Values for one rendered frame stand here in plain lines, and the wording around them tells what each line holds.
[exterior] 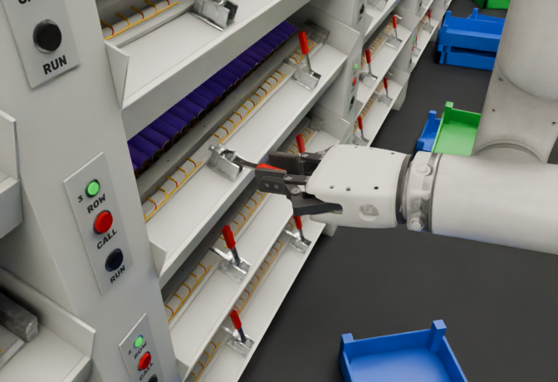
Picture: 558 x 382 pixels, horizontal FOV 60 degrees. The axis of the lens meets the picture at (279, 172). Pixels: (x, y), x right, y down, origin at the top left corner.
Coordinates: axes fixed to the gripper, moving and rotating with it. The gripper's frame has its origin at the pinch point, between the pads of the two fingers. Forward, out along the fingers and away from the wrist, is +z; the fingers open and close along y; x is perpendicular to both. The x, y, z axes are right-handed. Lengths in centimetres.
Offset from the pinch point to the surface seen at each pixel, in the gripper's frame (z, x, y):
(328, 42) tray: 9.2, 0.8, 42.4
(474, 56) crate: -6, -48, 160
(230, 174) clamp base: 6.5, -0.6, -0.9
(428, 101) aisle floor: 5, -51, 124
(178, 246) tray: 6.0, -1.5, -13.4
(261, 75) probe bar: 11.0, 4.2, 18.7
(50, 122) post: 1.9, 19.5, -24.1
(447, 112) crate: -7, -37, 90
